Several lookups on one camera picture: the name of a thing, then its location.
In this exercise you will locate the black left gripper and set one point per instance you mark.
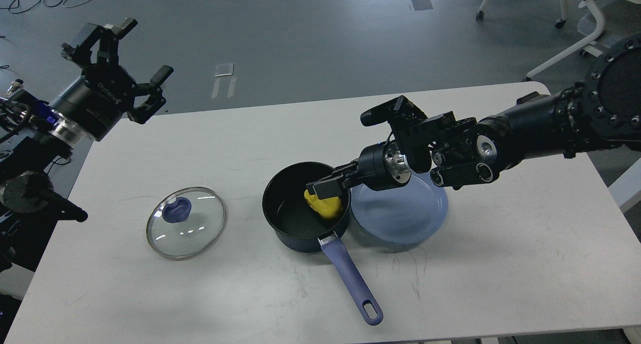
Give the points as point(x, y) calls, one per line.
point(98, 98)

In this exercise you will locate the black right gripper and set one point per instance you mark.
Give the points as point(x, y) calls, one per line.
point(379, 167)

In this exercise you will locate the yellow potato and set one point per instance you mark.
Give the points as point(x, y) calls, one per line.
point(327, 209)

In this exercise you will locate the glass pot lid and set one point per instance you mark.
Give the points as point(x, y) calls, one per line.
point(186, 222)

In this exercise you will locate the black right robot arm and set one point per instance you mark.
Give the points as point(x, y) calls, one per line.
point(600, 112)

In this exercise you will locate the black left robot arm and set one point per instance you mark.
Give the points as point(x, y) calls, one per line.
point(26, 187)

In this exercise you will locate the dark blue saucepan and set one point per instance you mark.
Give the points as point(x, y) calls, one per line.
point(301, 229)

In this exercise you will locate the blue plate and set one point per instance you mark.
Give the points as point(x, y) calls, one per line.
point(405, 215)

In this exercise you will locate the black box at left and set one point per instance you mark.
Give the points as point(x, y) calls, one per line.
point(24, 238)

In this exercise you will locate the white chair legs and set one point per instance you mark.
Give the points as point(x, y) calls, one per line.
point(563, 10)

